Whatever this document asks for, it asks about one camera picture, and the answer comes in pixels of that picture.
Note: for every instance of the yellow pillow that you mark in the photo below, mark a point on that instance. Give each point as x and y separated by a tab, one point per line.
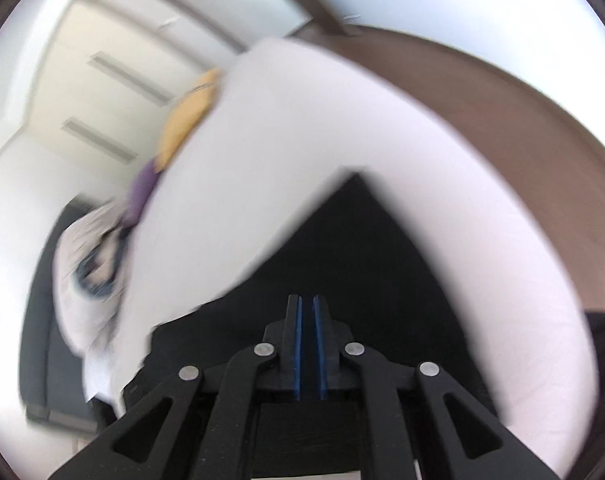
185	120

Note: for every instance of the purple cloth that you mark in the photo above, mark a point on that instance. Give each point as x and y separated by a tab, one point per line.
142	190

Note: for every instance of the white bed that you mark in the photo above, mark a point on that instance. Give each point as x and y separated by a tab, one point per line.
302	160

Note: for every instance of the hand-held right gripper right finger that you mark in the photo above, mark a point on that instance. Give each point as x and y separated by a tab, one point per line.
317	345

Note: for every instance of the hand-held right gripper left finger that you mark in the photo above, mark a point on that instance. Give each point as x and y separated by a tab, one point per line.
297	345

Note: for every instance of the white wardrobe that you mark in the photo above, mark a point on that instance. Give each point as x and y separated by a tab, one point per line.
132	60

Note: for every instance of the dark headboard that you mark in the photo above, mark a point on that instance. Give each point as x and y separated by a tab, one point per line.
45	340

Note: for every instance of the white patterned pillow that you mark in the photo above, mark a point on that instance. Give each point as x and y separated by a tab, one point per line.
90	285

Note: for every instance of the black pants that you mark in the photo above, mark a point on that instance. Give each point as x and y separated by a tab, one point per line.
362	260

